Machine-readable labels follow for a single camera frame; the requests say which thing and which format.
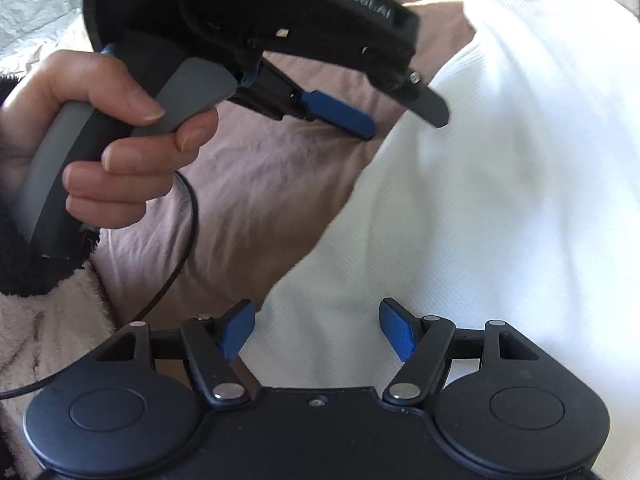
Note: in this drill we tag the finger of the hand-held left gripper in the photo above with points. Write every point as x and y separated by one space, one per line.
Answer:
340 115
430 105

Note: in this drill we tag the beige fluffy robe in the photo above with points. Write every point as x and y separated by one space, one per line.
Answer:
50 320

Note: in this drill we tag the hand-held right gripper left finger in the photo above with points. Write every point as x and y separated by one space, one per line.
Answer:
237 327

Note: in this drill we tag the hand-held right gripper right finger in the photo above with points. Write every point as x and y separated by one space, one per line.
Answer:
397 327

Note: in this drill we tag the white waffle shirt green trim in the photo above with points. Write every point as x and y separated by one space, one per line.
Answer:
500 185

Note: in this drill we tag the person's left hand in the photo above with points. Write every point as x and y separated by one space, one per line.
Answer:
120 180

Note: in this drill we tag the silver plastic sheet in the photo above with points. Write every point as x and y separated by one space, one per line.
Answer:
30 15

